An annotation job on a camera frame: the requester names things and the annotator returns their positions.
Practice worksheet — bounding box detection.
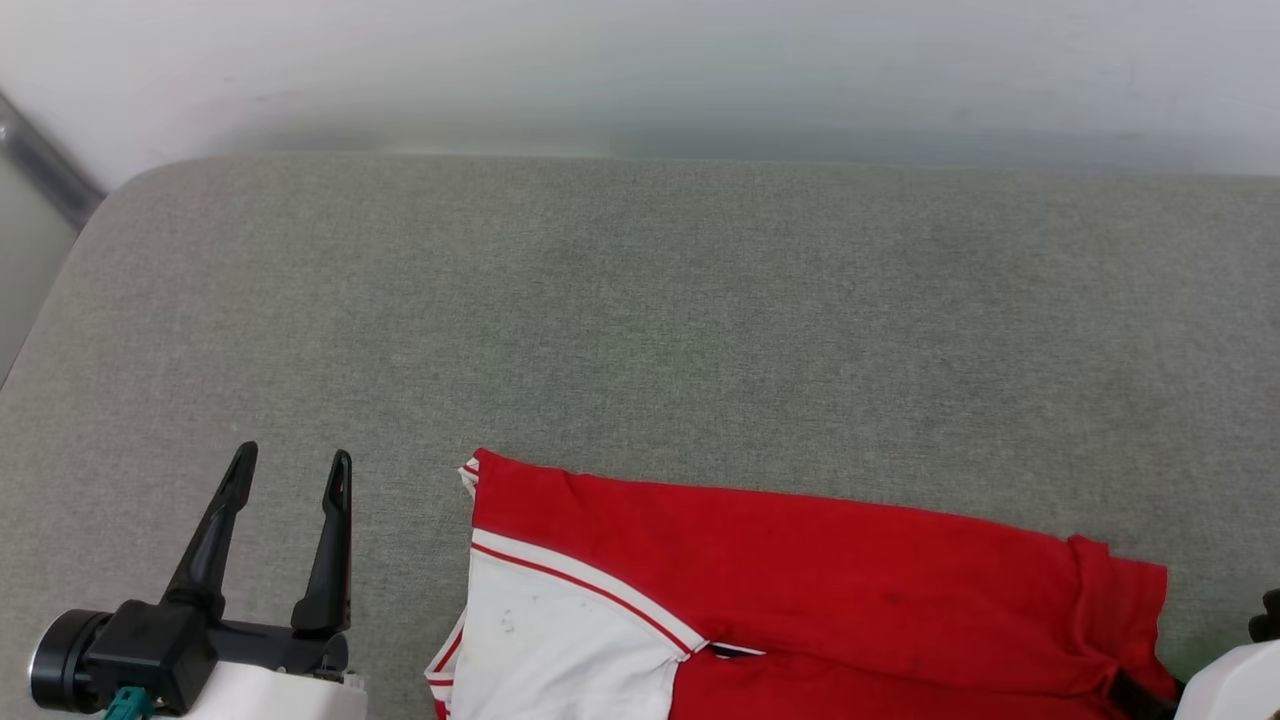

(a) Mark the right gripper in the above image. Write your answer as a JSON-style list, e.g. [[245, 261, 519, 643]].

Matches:
[[1108, 640, 1280, 720]]

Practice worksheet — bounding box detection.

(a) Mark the dark grey metal bar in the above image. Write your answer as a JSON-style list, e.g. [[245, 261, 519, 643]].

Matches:
[[0, 90, 106, 233]]

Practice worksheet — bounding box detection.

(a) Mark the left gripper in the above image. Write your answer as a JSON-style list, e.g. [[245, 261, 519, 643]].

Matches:
[[150, 441, 369, 720]]

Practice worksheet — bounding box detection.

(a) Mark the red and white shirt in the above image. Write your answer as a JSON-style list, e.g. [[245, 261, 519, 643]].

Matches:
[[425, 448, 1183, 720]]

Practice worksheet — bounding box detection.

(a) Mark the teal camera cable connector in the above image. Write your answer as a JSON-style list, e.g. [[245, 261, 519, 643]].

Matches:
[[100, 685, 153, 720]]

